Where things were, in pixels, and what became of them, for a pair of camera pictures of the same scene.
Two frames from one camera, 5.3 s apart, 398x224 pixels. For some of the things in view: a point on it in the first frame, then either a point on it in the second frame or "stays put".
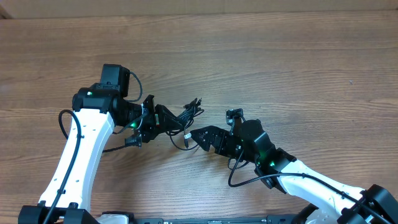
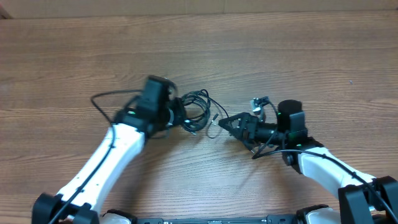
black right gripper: (220, 142) to (249, 127)
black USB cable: (186, 119) to (199, 97)
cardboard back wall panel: (30, 9) stays put
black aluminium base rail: (273, 219) stays put
